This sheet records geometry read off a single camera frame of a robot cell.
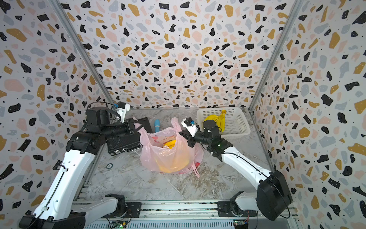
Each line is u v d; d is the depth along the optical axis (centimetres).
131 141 92
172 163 78
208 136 61
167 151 73
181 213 73
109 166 90
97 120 48
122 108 60
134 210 74
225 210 73
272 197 41
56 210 36
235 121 113
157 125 106
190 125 64
